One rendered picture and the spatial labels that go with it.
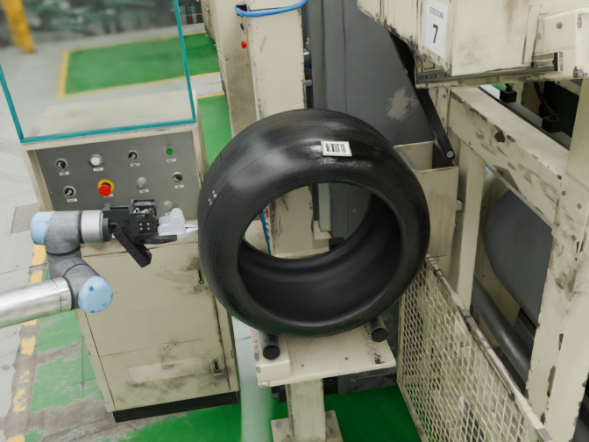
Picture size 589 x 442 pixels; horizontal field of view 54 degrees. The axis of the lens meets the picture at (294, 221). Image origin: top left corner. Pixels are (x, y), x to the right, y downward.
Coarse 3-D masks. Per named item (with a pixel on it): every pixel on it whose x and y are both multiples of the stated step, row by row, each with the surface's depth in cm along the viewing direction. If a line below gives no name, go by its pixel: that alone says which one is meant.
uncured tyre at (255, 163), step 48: (240, 144) 134; (288, 144) 123; (384, 144) 132; (240, 192) 123; (384, 192) 127; (240, 240) 127; (384, 240) 162; (240, 288) 134; (288, 288) 165; (336, 288) 165; (384, 288) 142; (288, 336) 144
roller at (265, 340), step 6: (264, 336) 149; (270, 336) 148; (276, 336) 150; (264, 342) 147; (270, 342) 146; (276, 342) 147; (264, 348) 145; (270, 348) 145; (276, 348) 145; (264, 354) 146; (270, 354) 146; (276, 354) 146
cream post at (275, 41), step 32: (256, 0) 139; (288, 0) 140; (256, 32) 143; (288, 32) 144; (256, 64) 147; (288, 64) 148; (256, 96) 155; (288, 96) 152; (288, 192) 166; (288, 224) 171; (288, 384) 203; (320, 384) 206; (288, 416) 223; (320, 416) 214
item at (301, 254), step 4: (320, 248) 177; (324, 248) 177; (328, 248) 177; (296, 252) 176; (300, 252) 176; (304, 252) 176; (308, 252) 176; (312, 252) 175; (316, 252) 175; (320, 252) 175; (324, 252) 175; (276, 256) 175; (280, 256) 175; (284, 256) 174; (288, 256) 174; (292, 256) 174; (296, 256) 174; (300, 256) 174; (304, 256) 175; (308, 256) 175; (312, 256) 175
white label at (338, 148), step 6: (324, 144) 122; (330, 144) 123; (336, 144) 123; (342, 144) 123; (348, 144) 123; (324, 150) 121; (330, 150) 121; (336, 150) 122; (342, 150) 122; (348, 150) 122
